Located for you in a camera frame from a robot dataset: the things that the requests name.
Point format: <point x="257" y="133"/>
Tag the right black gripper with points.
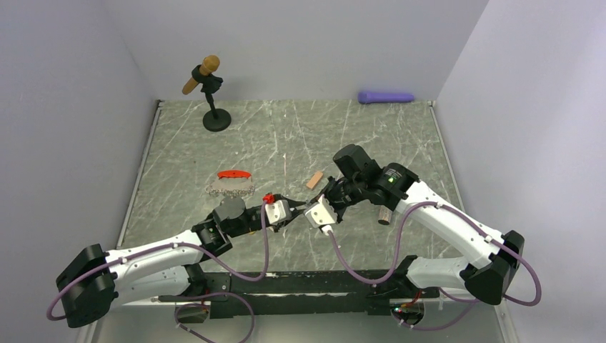
<point x="326" y="191"/>

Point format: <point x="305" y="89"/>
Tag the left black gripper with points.
<point x="295" y="213"/>

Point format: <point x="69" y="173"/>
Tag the red handled metal keyring holder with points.
<point x="232" y="183"/>

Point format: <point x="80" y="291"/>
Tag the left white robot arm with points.
<point x="97" y="281"/>

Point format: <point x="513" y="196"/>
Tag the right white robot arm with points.
<point x="489" y="259"/>

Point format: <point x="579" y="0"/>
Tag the brown wooden block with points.
<point x="315" y="180"/>

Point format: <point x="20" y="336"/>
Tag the purple cylinder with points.
<point x="375" y="97"/>

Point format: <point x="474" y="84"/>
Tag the black microphone stand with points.
<point x="215" y="120"/>

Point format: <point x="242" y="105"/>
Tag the brown microphone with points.
<point x="203" y="75"/>

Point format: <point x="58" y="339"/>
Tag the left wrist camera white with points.
<point x="277" y="209"/>

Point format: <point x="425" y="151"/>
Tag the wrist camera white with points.
<point x="277" y="209"/>
<point x="321" y="215"/>

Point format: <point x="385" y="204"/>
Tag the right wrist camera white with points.
<point x="321" y="215"/>

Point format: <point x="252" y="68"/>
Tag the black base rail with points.
<point x="318" y="292"/>

